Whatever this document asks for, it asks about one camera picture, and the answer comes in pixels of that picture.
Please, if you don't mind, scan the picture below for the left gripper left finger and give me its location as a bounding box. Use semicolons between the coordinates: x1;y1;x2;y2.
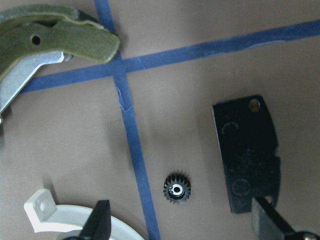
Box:
78;200;111;240

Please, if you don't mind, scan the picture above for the white curved plastic bracket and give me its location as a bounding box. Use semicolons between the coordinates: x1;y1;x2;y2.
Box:
23;189;143;240

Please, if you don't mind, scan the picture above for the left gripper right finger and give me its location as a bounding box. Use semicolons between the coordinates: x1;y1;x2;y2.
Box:
251;197;295;240

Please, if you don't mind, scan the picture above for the black brake pad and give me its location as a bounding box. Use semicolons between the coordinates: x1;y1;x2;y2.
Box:
212;94;281;214

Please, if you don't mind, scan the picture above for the green curved brake shoe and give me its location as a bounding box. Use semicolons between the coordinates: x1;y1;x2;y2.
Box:
0;4;121;112

